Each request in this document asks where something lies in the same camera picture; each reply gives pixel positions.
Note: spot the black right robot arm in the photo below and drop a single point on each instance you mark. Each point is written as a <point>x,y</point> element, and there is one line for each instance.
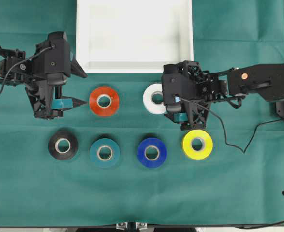
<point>233,85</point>

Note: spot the green tape roll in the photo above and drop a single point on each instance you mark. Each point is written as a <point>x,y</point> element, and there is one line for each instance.
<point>104,153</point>

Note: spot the white tape roll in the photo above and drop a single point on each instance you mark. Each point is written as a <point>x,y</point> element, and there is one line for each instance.
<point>148,102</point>

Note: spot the red tape roll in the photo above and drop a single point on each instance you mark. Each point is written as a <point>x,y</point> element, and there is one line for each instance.
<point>104,101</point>

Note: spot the black tape roll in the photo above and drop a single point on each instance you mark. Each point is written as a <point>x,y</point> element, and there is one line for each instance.
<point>63,145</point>

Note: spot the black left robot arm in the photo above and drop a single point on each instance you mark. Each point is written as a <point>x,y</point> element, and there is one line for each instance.
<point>15,69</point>

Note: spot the white plastic case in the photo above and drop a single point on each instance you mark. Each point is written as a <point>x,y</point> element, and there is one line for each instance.
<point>133,36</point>

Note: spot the yellow tape roll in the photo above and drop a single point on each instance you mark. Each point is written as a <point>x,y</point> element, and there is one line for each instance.
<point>197,144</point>

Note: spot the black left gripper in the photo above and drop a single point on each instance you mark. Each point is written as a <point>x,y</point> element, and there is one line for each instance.
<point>51,68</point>

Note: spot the blue tape roll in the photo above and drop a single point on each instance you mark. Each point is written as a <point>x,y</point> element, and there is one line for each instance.
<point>151,153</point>

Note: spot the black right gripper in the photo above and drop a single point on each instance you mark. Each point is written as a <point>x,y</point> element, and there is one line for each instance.
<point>184,104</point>

